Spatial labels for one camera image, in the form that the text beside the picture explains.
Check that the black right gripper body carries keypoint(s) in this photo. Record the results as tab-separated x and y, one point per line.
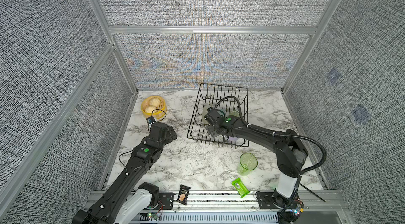
212	130

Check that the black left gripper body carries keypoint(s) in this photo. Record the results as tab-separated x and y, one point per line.
169	138

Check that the lavender plastic cup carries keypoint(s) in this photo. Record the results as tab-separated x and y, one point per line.
234	140

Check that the light green faceted glass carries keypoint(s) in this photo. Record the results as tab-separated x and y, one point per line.
235	113

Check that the pale yellow-green frosted cup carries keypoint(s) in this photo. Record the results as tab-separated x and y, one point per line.
205	110

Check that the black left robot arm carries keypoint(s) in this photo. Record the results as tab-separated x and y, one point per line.
114	207

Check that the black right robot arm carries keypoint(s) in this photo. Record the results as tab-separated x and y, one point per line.
291	154

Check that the yellow bamboo steamer basket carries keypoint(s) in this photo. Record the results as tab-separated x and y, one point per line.
159	113

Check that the lower steamed bun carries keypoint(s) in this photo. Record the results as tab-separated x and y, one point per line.
150	109

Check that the steamed bun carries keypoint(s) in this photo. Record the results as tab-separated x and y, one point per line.
150	109
155	101

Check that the upper steamed bun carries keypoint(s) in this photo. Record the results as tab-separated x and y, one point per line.
155	101

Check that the green transparent glass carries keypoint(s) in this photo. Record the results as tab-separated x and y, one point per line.
247	164

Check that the black snack packet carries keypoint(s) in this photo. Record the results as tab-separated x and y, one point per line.
183	194

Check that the green snack packet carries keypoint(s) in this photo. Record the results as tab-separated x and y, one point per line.
240	187

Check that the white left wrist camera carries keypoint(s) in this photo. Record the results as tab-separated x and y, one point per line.
150	120

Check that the black wire dish rack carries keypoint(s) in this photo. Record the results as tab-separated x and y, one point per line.
224	99

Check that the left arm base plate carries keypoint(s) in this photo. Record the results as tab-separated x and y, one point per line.
165	202

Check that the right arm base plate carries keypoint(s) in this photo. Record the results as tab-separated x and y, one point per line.
265	200

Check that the aluminium front rail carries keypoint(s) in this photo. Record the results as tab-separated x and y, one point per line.
227	207

